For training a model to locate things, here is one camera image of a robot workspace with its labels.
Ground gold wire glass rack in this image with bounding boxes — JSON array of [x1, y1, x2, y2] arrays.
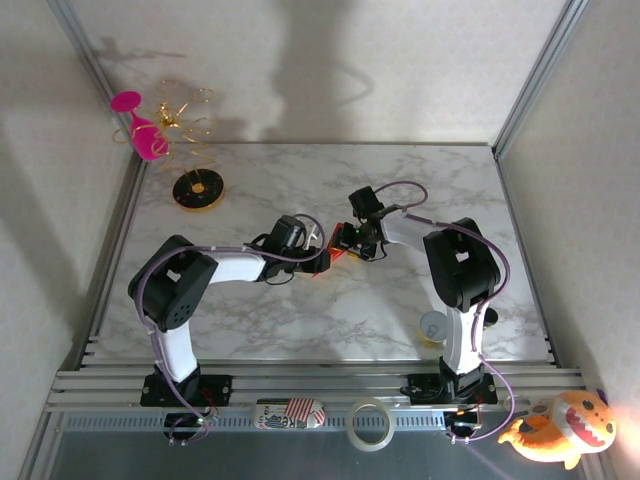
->
[[112, 79, 227, 213]]

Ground red paper sheet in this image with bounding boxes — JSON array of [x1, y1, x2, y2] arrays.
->
[[327, 222, 352, 259]]

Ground red white patterned pouch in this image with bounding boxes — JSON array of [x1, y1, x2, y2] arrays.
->
[[253, 397, 327, 431]]

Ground clear tape roll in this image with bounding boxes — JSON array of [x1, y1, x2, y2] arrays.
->
[[346, 398, 396, 453]]

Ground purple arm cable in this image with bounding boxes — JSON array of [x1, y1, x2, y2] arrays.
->
[[135, 213, 329, 447], [372, 180, 516, 446]]

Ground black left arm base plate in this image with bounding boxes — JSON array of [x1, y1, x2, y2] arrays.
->
[[139, 372, 234, 409]]

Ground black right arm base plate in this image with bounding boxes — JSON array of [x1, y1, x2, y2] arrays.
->
[[402, 372, 499, 406]]

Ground yellow drink can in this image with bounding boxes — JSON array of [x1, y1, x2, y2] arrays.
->
[[418, 309, 449, 347]]

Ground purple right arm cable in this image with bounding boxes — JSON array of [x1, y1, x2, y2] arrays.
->
[[372, 180, 516, 446]]

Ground aluminium frame post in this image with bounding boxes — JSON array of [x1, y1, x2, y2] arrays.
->
[[492, 0, 596, 159], [47, 0, 146, 166]]

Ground grey perforated cable duct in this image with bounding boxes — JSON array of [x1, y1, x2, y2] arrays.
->
[[58, 410, 451, 435]]

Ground orange plush fish toy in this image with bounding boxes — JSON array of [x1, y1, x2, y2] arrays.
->
[[497, 389, 619, 471]]

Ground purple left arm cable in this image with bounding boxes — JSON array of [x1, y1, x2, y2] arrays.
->
[[135, 213, 329, 447]]

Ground aluminium front frame rails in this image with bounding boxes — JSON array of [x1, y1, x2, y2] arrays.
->
[[44, 362, 589, 415]]

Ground pink plastic wine glass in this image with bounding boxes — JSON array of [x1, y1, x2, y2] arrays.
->
[[109, 90, 174, 162]]

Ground aluminium table side rail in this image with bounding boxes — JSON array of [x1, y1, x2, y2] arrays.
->
[[494, 154, 559, 364], [74, 159, 149, 371]]

